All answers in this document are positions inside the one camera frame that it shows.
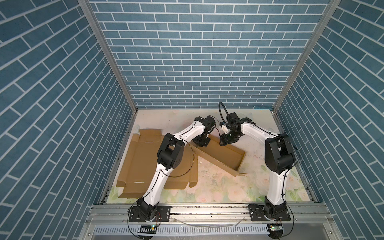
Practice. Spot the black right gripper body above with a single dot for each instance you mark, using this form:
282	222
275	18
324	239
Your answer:
229	138

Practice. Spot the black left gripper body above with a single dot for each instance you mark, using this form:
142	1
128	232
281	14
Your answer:
202	140

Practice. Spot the brown cardboard box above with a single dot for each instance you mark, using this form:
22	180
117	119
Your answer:
228	158

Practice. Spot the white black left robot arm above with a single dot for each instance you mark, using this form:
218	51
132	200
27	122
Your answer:
170	155

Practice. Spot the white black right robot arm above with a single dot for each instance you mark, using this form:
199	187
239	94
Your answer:
279	157

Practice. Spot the flat unfolded cardboard box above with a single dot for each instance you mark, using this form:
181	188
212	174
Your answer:
141	161

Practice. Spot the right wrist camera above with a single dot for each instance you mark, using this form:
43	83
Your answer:
224	128

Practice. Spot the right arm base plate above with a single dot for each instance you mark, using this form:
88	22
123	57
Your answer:
259	213

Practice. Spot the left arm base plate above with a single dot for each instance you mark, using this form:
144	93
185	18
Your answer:
162	212

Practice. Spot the white slotted cable duct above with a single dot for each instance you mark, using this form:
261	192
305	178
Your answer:
181	230

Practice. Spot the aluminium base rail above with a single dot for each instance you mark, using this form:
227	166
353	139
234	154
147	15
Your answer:
117	214

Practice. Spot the aluminium corner post right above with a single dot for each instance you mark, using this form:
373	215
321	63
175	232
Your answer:
318	30

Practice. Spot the aluminium corner post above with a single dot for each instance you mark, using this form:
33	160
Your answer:
318	30
95	26

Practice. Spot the aluminium corner post left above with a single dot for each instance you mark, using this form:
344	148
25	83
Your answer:
95	26

